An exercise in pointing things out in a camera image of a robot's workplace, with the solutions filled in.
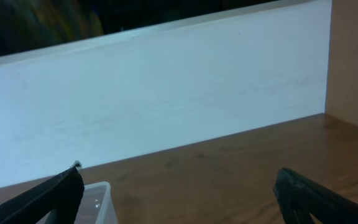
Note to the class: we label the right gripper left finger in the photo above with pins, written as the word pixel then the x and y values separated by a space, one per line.
pixel 58 199

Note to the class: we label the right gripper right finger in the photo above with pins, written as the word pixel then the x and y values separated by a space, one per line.
pixel 301 200

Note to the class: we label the clear plastic container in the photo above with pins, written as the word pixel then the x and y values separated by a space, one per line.
pixel 96 205

